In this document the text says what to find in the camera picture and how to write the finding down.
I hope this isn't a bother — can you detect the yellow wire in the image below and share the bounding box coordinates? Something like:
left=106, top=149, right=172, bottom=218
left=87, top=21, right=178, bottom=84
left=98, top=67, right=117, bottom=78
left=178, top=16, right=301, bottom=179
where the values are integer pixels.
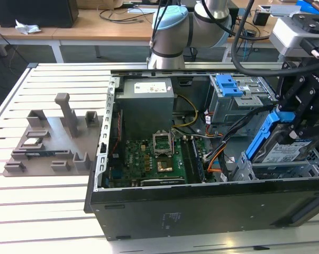
left=174, top=94, right=199, bottom=128

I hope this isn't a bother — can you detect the metal socket cover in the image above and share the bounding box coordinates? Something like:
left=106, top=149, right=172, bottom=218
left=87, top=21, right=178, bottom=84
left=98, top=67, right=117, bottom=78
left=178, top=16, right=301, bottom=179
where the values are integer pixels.
left=151, top=130, right=175, bottom=157

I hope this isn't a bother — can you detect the blue plastic bay clip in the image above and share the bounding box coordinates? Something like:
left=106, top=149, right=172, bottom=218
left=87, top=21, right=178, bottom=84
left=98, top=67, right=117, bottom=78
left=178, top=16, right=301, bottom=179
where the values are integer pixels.
left=216, top=75, right=244, bottom=97

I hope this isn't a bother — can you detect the black PC case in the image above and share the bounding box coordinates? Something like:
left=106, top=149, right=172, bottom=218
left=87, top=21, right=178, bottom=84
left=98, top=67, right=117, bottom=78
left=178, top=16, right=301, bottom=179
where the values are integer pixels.
left=84, top=68, right=319, bottom=242

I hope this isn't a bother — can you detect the CPU socket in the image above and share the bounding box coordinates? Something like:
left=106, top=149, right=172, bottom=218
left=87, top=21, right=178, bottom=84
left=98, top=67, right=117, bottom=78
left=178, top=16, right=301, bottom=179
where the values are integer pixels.
left=156, top=158, right=174, bottom=173

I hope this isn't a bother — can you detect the black computer tower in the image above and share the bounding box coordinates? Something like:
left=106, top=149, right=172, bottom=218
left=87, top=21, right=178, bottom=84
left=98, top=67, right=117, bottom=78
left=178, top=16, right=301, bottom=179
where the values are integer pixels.
left=0, top=0, right=79, bottom=29

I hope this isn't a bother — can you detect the blue box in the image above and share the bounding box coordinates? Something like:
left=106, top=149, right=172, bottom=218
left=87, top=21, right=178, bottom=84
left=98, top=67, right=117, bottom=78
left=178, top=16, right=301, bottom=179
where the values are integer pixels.
left=296, top=0, right=316, bottom=13

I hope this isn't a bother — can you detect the silver disk bay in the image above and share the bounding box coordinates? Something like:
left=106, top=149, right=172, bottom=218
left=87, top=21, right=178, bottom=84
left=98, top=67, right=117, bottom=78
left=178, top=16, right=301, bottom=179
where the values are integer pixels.
left=229, top=150, right=319, bottom=183

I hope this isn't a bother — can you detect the green motherboard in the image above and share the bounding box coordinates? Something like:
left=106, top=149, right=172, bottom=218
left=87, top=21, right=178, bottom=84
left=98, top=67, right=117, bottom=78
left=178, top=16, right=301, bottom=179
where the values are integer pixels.
left=105, top=133, right=218, bottom=189

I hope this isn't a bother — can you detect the crumpled white plastic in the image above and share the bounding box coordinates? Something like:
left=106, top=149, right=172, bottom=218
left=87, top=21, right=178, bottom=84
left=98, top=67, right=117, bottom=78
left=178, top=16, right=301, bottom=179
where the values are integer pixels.
left=15, top=19, right=42, bottom=35

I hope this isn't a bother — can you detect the long wooden desk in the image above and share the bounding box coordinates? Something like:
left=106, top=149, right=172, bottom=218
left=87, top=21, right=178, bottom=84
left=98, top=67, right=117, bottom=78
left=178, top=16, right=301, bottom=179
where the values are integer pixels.
left=52, top=0, right=319, bottom=64

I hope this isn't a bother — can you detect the loose RAM stick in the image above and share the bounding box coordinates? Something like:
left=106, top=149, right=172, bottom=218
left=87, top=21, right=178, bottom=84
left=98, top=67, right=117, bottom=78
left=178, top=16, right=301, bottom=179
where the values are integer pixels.
left=24, top=151, right=54, bottom=157

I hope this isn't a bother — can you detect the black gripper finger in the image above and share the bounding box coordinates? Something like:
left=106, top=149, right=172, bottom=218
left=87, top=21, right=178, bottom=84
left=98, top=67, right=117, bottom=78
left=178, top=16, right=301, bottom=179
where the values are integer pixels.
left=287, top=91, right=319, bottom=143
left=275, top=75, right=312, bottom=113

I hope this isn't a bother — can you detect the silver drive cage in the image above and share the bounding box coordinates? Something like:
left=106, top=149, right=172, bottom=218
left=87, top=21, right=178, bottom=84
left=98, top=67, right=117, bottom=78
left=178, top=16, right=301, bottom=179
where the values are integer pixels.
left=205, top=74, right=280, bottom=125

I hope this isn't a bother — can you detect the hard disk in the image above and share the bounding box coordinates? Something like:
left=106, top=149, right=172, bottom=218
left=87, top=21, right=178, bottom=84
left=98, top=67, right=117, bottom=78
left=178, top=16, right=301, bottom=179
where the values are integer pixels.
left=244, top=108, right=319, bottom=164

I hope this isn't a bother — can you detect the orange wire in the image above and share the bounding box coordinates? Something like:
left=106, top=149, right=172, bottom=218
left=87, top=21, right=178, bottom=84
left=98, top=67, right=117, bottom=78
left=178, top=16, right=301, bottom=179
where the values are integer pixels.
left=206, top=152, right=225, bottom=175

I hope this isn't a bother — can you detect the black RAM slot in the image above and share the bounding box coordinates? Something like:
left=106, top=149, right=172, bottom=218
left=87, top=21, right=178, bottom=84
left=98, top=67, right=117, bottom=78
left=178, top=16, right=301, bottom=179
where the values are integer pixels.
left=180, top=137, right=192, bottom=184
left=186, top=136, right=198, bottom=184

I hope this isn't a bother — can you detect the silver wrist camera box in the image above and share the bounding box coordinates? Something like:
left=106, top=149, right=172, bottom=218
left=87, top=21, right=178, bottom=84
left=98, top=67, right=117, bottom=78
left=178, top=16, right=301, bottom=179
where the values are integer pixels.
left=269, top=17, right=312, bottom=57

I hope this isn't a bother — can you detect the silver CPU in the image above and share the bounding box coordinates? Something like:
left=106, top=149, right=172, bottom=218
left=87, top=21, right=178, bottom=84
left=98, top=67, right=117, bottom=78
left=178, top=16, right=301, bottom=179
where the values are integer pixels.
left=23, top=138, right=43, bottom=147

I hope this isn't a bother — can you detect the grey parts rack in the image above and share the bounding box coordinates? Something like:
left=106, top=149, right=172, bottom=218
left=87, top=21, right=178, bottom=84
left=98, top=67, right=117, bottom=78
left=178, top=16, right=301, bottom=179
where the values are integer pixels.
left=2, top=92, right=103, bottom=178

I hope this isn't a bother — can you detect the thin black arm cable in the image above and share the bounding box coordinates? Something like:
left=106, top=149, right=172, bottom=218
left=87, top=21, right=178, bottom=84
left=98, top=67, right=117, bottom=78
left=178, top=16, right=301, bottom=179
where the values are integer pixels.
left=148, top=0, right=173, bottom=50

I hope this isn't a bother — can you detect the silver power supply unit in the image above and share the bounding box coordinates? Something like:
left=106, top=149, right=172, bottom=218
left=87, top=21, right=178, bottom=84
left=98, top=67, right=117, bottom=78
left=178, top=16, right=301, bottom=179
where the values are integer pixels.
left=114, top=77, right=175, bottom=140

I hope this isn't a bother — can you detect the red wire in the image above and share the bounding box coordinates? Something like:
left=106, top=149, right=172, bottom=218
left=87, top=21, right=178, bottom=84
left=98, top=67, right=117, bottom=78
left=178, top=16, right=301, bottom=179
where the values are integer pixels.
left=109, top=110, right=123, bottom=157

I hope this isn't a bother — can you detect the installed RAM stick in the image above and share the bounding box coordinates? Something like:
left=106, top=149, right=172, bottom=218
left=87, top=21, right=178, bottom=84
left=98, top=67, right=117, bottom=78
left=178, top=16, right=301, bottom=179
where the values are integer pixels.
left=191, top=137, right=205, bottom=183

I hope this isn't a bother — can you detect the black box unit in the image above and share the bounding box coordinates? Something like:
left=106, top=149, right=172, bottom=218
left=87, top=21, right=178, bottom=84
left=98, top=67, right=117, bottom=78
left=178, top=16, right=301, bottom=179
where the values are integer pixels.
left=227, top=6, right=240, bottom=38

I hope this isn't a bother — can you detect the grey flat box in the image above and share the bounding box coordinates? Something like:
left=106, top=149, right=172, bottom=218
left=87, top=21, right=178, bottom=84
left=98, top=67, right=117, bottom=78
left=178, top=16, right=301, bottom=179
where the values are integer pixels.
left=269, top=4, right=302, bottom=18

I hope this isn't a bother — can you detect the short wooden desk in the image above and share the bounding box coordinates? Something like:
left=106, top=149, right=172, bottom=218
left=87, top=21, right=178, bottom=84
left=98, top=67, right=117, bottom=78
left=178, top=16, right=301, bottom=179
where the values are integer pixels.
left=0, top=25, right=63, bottom=64

